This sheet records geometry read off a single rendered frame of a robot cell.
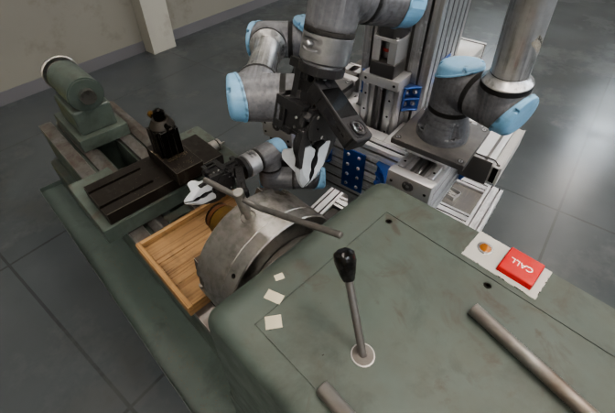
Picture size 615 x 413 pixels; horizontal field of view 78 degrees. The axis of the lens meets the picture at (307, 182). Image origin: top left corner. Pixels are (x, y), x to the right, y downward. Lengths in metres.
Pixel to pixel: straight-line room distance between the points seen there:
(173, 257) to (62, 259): 1.50
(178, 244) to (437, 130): 0.85
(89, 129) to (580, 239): 2.73
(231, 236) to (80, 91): 1.08
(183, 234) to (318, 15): 0.90
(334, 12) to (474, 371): 0.54
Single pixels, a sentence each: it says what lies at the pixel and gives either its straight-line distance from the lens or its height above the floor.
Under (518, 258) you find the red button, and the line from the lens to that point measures 0.79.
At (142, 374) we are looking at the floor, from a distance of 2.09.
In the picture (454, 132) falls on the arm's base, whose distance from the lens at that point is 1.16.
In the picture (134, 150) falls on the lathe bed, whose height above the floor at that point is 0.87.
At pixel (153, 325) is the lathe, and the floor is 0.54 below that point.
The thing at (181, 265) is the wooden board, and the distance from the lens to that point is 1.21.
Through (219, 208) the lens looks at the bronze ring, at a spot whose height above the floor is 1.11.
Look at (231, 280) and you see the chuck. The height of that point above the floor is 1.17.
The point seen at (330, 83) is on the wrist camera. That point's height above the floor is 1.55.
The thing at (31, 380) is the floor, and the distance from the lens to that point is 2.31.
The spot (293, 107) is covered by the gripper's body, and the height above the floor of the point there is 1.51.
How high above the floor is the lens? 1.82
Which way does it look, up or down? 42 degrees down
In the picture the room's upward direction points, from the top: straight up
